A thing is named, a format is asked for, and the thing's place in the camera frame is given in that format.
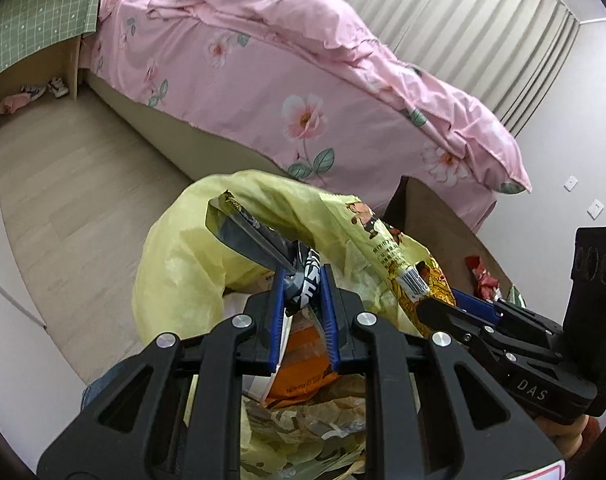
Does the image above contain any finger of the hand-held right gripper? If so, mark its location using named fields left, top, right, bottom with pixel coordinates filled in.
left=415, top=297, right=522, bottom=377
left=452, top=287, right=564, bottom=349

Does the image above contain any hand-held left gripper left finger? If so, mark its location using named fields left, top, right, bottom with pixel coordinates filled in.
left=37, top=267, right=289, bottom=480

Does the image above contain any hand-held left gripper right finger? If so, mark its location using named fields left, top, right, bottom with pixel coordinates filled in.
left=319, top=264, right=566, bottom=480

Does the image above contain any red crinkled candy wrapper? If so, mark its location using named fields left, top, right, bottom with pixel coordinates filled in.
left=464, top=255, right=501, bottom=301

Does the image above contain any orange snack packet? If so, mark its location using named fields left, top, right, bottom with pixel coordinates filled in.
left=260, top=310, right=336, bottom=408

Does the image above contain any black silver snack wrapper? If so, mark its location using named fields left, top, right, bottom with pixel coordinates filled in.
left=205, top=190, right=329, bottom=313

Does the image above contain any yellow cartoon snack packet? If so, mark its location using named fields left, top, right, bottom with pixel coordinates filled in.
left=323, top=195, right=456, bottom=336

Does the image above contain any yellow plastic bin bag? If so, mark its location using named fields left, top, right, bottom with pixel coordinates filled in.
left=133, top=170, right=459, bottom=480

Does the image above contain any person's right hand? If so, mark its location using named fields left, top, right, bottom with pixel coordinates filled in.
left=533, top=412, right=602, bottom=461

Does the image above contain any person's blue jeans leg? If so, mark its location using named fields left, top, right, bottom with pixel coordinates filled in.
left=80, top=360, right=134, bottom=411

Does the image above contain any beige bed base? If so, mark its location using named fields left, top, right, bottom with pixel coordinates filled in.
left=83, top=70, right=294, bottom=183

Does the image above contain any bed with pink floral duvet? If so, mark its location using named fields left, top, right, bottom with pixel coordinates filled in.
left=80, top=0, right=499, bottom=233

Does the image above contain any pink floral quilt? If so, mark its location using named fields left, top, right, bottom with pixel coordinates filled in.
left=148, top=0, right=532, bottom=196

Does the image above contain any white pleated curtain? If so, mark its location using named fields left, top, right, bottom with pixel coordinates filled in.
left=283, top=0, right=581, bottom=138

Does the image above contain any wooden bedside table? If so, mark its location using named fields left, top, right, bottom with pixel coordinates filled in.
left=0, top=25, right=84, bottom=121

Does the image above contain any pink slipper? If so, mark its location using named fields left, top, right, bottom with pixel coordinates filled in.
left=0, top=92, right=31, bottom=115

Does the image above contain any green checked cloth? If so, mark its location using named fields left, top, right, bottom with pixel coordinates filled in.
left=0, top=0, right=118, bottom=78

